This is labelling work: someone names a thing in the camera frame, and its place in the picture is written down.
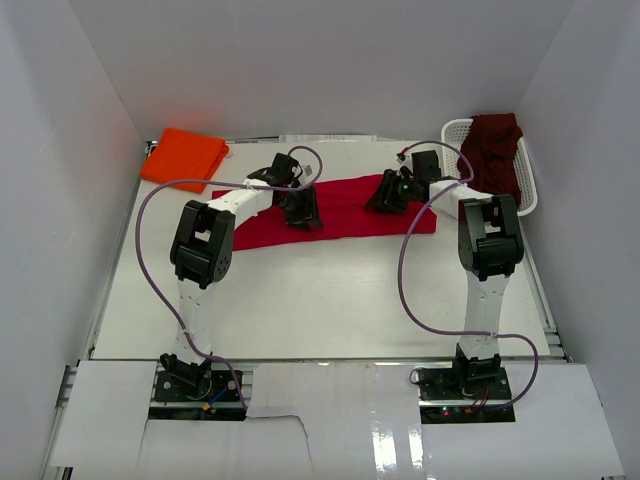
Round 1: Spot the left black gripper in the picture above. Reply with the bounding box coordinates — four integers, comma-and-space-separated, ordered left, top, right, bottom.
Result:
276, 185, 323, 232

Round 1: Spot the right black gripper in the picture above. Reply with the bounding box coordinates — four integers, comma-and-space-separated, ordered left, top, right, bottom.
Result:
366, 169, 420, 215

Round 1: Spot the bright red t shirt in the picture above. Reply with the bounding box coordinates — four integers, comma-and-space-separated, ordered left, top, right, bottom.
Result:
233, 174, 422, 251

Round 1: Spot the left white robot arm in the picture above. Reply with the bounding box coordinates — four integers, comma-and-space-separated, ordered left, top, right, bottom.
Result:
160, 153, 323, 399

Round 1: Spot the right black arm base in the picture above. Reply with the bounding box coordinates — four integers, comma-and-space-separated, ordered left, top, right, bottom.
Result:
408, 367, 516, 425

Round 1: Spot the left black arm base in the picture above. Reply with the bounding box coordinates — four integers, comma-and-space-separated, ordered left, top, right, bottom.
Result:
148, 368, 250, 422

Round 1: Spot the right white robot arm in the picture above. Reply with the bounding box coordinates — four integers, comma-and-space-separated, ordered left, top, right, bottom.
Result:
366, 150, 524, 399

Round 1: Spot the white printed label strip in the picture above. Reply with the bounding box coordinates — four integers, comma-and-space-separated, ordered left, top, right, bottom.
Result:
278, 134, 378, 143

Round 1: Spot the white plastic basket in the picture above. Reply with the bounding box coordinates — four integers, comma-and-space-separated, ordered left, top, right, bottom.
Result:
439, 118, 538, 217

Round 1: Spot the dark maroon t shirt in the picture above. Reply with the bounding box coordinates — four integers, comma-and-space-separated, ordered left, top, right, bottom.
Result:
460, 113, 523, 206

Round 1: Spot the folded orange t shirt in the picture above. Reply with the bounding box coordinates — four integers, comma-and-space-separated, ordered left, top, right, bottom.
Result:
139, 128, 230, 184

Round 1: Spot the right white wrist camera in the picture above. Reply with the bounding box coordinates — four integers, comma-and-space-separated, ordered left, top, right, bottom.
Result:
396, 150, 413, 171

